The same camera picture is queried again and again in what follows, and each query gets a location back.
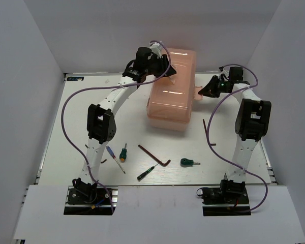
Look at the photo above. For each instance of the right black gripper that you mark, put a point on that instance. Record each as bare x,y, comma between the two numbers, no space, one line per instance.
210,89

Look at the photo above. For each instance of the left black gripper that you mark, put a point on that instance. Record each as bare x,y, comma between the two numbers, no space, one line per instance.
163,67

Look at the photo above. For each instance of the pink plastic toolbox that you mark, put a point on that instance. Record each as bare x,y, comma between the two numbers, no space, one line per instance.
171,99

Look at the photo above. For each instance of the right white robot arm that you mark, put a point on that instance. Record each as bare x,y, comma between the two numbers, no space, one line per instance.
251,123

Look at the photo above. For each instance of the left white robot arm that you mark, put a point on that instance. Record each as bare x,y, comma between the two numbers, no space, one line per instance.
101,126

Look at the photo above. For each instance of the large dark hex key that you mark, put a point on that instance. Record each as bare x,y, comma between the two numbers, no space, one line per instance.
154,157

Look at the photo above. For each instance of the left blue table label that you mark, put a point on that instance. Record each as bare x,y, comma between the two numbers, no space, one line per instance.
75,78

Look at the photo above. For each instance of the green orange stubby screwdriver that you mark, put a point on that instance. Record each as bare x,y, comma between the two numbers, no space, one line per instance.
123,154

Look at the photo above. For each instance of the black green precision screwdriver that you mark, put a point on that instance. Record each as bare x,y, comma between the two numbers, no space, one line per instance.
145,173

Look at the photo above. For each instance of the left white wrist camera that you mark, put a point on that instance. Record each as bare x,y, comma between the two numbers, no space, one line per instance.
156,48

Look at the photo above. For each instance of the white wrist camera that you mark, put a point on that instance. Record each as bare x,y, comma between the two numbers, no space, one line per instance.
223,75
156,48

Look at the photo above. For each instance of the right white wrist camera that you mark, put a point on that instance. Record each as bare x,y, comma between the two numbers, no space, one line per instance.
223,75

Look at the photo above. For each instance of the blue handled screwdriver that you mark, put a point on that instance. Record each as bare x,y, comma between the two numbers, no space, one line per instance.
114,157

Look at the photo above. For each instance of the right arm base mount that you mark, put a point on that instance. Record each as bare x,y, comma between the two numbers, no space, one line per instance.
229,199

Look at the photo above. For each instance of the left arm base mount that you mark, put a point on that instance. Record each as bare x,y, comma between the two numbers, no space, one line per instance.
90,200

